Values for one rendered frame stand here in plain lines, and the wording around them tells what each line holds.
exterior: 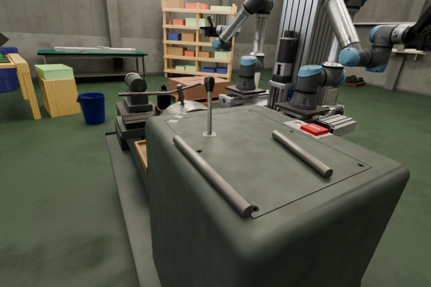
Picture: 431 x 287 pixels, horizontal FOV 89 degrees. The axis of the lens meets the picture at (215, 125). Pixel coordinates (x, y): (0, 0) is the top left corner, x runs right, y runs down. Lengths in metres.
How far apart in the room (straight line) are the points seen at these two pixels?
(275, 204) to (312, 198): 0.07
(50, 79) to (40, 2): 4.10
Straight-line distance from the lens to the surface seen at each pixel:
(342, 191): 0.49
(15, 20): 8.53
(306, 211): 0.41
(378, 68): 1.21
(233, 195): 0.37
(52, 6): 8.53
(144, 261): 1.22
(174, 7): 8.48
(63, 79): 4.76
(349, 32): 1.17
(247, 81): 1.62
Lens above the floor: 1.51
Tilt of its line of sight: 22 degrees down
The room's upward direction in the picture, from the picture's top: 4 degrees clockwise
